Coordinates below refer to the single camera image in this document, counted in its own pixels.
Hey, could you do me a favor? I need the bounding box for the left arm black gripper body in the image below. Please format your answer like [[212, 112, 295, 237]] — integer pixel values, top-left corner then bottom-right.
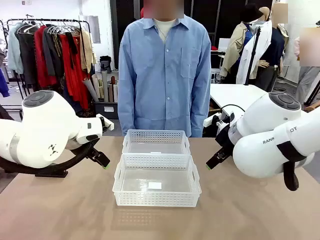
[[86, 146, 102, 161]]

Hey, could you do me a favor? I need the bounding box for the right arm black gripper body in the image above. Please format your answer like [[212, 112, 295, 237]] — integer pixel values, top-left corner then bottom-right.
[[214, 121, 235, 154]]

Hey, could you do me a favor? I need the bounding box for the black conduit on right arm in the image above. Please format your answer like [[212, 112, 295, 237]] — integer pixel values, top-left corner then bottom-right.
[[276, 141, 308, 192]]

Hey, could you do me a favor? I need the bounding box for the person's left forearm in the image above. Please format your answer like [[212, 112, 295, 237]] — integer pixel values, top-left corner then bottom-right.
[[191, 92, 212, 138]]

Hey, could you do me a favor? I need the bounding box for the person's right forearm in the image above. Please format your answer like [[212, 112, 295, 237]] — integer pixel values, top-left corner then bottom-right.
[[117, 92, 137, 137]]

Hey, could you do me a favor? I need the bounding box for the black conduit on left arm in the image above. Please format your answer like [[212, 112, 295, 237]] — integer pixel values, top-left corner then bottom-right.
[[0, 137, 103, 179]]

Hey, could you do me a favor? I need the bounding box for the black storage bin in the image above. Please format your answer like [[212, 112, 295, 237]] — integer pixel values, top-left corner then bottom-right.
[[93, 100, 119, 120]]

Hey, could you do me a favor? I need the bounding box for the white work table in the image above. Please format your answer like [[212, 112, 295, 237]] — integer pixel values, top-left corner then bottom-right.
[[209, 83, 270, 111]]

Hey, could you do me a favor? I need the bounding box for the white perforated plastic basket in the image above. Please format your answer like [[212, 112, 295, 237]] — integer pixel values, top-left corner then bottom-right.
[[121, 129, 192, 156]]

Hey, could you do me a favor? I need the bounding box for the beige paper roll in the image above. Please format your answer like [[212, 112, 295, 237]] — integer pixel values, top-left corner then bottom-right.
[[91, 73, 104, 100], [82, 77, 101, 102]]

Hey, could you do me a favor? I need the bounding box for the white perforated basket with sticker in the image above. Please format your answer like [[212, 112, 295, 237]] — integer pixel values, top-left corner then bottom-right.
[[112, 153, 202, 208]]

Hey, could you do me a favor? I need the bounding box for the grey fabric roll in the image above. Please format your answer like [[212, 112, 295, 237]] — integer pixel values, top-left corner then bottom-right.
[[101, 70, 109, 102]]

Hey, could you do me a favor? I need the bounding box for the long red dress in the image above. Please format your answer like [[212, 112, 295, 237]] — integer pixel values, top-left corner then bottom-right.
[[59, 33, 90, 110]]

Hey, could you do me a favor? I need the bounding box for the person in blue shirt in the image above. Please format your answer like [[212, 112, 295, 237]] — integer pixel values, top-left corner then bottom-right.
[[117, 4, 212, 138]]

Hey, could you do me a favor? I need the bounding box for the black tripod pole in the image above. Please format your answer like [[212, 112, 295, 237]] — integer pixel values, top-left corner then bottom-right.
[[244, 24, 263, 86]]

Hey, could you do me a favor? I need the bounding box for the mannequin with beige coat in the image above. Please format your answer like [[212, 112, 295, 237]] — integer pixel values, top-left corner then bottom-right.
[[219, 21, 253, 85]]

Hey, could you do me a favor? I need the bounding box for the black backpack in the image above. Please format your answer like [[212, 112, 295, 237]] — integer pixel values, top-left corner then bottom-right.
[[99, 55, 113, 74]]

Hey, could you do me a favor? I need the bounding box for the blurred background person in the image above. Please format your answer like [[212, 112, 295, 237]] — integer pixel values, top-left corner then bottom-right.
[[293, 27, 320, 106]]

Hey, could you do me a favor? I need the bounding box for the white lab coat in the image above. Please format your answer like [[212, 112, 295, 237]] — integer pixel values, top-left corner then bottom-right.
[[236, 21, 273, 85]]

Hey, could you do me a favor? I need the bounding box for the beige hanging shirt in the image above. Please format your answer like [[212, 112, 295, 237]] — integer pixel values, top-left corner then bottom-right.
[[79, 29, 98, 74]]

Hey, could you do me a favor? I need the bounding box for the red hanging garment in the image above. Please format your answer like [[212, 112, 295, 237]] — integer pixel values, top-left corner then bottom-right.
[[33, 24, 60, 88]]

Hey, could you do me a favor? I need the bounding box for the black hanging scarf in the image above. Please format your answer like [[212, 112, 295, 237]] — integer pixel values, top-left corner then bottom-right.
[[66, 31, 79, 70]]

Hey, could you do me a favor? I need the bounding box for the mannequin with navy top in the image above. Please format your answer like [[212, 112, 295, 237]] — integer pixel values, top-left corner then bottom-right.
[[254, 23, 291, 92]]

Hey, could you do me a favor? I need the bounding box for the dark grey hanging jacket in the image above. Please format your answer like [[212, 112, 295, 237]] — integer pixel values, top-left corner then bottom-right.
[[42, 24, 66, 77]]

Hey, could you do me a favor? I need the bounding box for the blue garment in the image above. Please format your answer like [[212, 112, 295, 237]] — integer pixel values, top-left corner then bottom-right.
[[0, 67, 11, 98]]

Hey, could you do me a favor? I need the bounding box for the charcoal hanging garment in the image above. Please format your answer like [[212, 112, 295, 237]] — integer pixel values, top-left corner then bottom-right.
[[16, 31, 38, 85]]

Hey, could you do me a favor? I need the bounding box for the black hat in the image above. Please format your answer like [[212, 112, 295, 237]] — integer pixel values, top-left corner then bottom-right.
[[242, 3, 264, 23]]

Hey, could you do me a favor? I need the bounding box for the pale blue-grey jacket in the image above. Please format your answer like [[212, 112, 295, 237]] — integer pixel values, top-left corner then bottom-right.
[[6, 22, 25, 75]]

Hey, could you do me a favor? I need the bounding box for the black clothes rack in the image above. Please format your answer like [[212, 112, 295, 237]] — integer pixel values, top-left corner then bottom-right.
[[6, 17, 91, 101]]

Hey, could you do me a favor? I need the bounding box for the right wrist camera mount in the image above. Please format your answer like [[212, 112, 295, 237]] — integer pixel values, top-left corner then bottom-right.
[[203, 112, 230, 129]]

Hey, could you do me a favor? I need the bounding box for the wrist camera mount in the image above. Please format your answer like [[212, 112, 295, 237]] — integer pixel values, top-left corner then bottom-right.
[[96, 113, 115, 131], [203, 112, 230, 129]]

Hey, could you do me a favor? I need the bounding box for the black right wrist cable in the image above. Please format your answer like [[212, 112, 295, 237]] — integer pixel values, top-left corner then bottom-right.
[[219, 104, 247, 118]]

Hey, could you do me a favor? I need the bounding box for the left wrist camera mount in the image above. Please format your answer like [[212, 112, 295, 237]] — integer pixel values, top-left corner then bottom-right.
[[96, 113, 115, 131]]

